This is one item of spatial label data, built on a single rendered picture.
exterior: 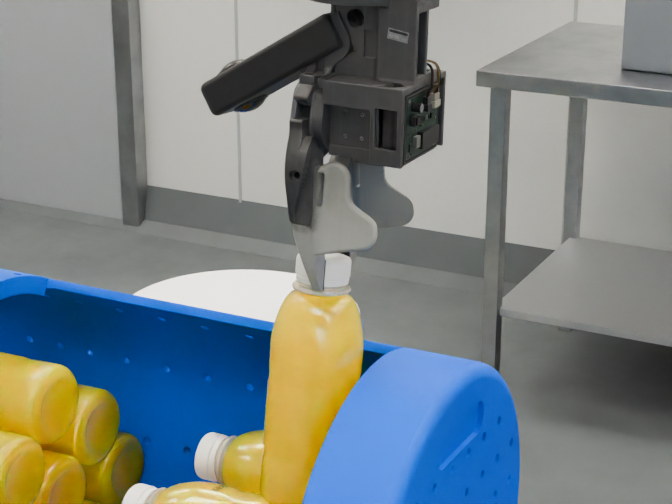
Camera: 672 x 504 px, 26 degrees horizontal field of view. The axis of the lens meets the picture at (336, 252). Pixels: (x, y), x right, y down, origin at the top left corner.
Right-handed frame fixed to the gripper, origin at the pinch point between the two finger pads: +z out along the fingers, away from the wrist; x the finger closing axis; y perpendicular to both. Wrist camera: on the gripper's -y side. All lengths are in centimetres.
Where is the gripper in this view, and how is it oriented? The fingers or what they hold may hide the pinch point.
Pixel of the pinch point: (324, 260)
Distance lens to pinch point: 102.4
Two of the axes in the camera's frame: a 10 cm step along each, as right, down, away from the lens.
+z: -0.2, 9.4, 3.3
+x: 4.5, -2.8, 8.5
